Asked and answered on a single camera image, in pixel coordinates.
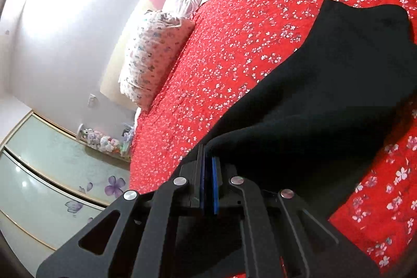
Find red floral bedspread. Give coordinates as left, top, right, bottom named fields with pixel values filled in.
left=128, top=0, right=417, bottom=269

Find white floral pillow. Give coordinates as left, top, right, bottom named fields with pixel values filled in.
left=119, top=10, right=196, bottom=112

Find row of plush toys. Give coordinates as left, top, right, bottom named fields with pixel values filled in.
left=76, top=123, right=134, bottom=163

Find black pants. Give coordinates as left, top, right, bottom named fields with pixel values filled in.
left=187, top=0, right=417, bottom=223

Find glass wardrobe with purple flowers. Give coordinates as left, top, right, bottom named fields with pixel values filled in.
left=0, top=110, right=132, bottom=252

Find beige bed headboard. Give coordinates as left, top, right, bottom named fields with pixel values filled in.
left=99, top=0, right=176, bottom=109

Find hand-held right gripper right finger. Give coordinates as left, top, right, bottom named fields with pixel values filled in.
left=212, top=156, right=382, bottom=278

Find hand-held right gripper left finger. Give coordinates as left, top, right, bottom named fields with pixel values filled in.
left=36, top=144, right=207, bottom=278

